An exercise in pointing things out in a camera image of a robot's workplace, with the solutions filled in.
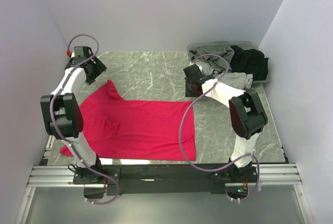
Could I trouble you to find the black t-shirt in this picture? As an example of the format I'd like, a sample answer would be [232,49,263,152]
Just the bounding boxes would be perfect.
[230,45,269,81]

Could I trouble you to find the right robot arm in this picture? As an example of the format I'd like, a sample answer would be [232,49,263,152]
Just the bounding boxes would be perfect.
[178,64,268,182]

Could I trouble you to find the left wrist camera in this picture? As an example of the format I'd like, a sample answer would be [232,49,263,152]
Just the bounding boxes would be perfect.
[66,50,75,58]

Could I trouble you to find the red t-shirt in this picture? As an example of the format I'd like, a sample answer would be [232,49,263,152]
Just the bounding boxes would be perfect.
[59,79,197,162]

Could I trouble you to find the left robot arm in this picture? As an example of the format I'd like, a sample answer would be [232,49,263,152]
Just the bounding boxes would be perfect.
[40,46,107,183]

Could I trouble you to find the grey plastic bin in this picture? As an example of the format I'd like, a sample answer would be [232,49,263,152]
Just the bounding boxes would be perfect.
[187,41,268,83]

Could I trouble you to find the light grey t-shirt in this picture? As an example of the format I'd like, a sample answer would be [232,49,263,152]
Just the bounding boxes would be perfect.
[220,72,253,89]

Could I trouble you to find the aluminium rail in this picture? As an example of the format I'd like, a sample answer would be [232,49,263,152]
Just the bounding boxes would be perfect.
[27,164,302,188]

